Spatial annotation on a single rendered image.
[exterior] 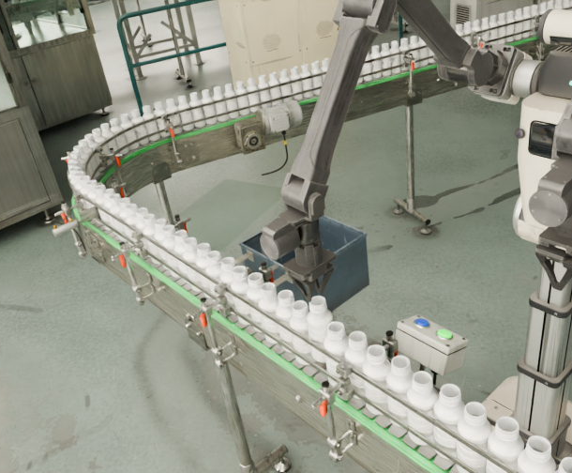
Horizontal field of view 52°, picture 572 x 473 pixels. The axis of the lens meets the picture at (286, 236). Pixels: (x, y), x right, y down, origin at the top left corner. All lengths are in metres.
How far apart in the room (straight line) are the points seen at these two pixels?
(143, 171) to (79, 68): 3.83
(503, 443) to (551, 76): 0.83
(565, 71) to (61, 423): 2.51
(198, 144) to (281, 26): 2.68
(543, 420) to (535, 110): 0.98
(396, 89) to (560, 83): 1.97
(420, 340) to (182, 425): 1.64
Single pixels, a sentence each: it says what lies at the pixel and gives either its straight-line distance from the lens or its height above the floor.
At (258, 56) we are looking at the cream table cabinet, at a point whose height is 0.66.
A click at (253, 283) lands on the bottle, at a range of 1.49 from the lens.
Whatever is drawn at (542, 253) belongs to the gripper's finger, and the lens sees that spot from 1.01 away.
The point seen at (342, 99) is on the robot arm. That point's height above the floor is 1.64.
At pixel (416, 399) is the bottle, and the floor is 1.13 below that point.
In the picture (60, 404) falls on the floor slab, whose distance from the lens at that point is 3.14.
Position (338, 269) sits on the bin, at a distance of 1.98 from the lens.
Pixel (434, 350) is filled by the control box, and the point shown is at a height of 1.10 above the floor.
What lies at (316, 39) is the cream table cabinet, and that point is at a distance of 5.68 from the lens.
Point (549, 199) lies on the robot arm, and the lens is 0.90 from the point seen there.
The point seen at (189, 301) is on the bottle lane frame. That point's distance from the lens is 1.79.
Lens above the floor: 2.02
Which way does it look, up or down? 31 degrees down
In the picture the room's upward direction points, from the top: 9 degrees counter-clockwise
